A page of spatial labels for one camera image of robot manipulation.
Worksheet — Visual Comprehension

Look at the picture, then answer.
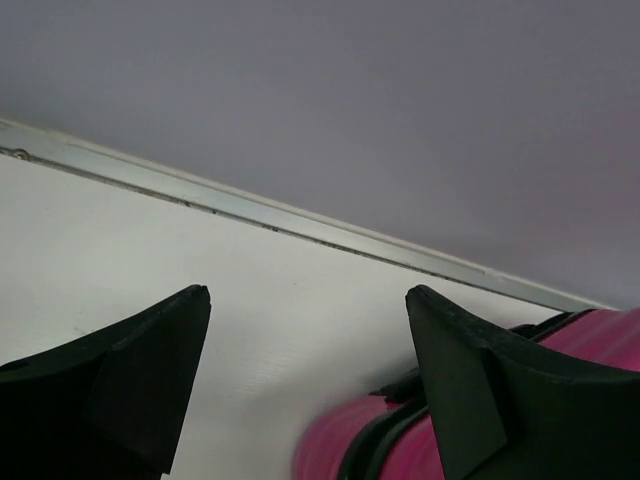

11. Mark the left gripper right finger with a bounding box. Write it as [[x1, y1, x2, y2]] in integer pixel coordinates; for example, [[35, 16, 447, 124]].
[[406, 286, 639, 479]]

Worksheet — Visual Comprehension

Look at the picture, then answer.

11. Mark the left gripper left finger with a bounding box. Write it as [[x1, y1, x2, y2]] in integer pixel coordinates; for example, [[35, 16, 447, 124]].
[[1, 285, 211, 479]]

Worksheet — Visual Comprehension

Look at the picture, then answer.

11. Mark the pink and teal suitcase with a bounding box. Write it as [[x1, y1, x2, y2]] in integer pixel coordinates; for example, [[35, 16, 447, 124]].
[[292, 309, 639, 480]]

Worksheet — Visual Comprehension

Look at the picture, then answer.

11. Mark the metal table edge rail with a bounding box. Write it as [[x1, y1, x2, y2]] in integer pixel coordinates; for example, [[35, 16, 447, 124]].
[[1, 119, 602, 310]]

